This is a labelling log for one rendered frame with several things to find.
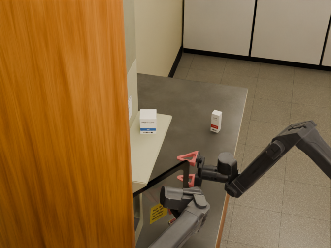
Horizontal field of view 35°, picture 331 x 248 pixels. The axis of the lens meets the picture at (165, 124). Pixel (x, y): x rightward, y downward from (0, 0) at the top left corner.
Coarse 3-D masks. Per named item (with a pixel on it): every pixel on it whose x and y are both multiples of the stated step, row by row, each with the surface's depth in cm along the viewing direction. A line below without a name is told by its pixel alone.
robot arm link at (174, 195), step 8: (160, 192) 160; (168, 192) 156; (176, 192) 156; (160, 200) 159; (168, 200) 154; (176, 200) 154; (184, 200) 155; (200, 200) 153; (168, 208) 155; (176, 208) 156; (184, 208) 156
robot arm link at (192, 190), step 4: (184, 188) 158; (188, 188) 158; (192, 188) 159; (196, 188) 160; (184, 192) 157; (188, 192) 158; (192, 192) 158; (196, 192) 159; (200, 192) 159; (184, 196) 157; (188, 196) 157
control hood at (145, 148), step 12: (168, 120) 168; (132, 132) 163; (156, 132) 163; (132, 144) 159; (144, 144) 159; (156, 144) 159; (132, 156) 155; (144, 156) 155; (156, 156) 155; (132, 168) 151; (144, 168) 151; (132, 180) 147; (144, 180) 147
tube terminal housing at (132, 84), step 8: (128, 72) 153; (136, 72) 163; (128, 80) 154; (136, 80) 164; (128, 88) 156; (136, 88) 166; (128, 96) 157; (136, 96) 167; (136, 104) 169; (136, 112) 170
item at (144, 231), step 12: (180, 168) 170; (156, 180) 164; (168, 180) 169; (180, 180) 174; (144, 192) 163; (156, 192) 168; (144, 204) 166; (156, 204) 171; (144, 216) 170; (168, 216) 180; (144, 228) 174; (156, 228) 179; (144, 240) 177
